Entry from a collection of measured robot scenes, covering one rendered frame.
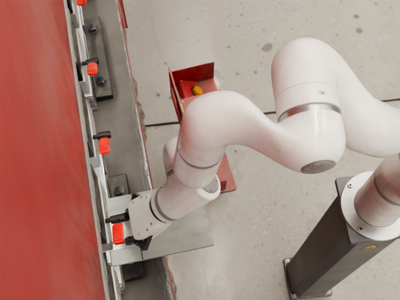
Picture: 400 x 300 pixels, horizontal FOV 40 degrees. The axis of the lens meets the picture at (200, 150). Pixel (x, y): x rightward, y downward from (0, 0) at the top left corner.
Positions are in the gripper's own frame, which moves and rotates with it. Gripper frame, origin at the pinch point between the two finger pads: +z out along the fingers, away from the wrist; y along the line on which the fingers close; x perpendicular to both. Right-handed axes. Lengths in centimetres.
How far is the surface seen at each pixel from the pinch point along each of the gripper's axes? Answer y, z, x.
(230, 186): -40, 49, 98
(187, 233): 3.6, -8.0, 12.9
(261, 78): -93, 31, 120
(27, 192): 19, -62, -58
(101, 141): -12.6, -20.1, -18.0
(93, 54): -62, 11, 6
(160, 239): 3.8, -3.3, 7.5
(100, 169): -19.7, 7.4, -0.3
